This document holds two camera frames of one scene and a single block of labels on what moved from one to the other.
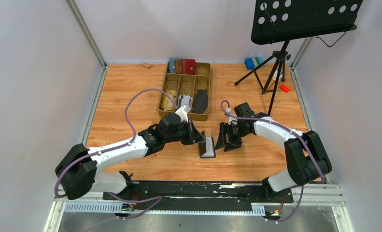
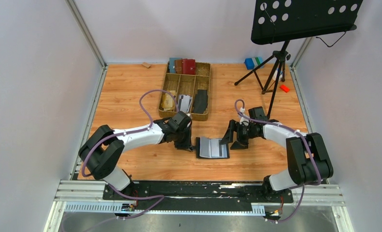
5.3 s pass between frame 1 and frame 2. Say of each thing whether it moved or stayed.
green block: stayed
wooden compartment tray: stayed
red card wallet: stayed
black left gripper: moved
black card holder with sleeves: moved
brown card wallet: stayed
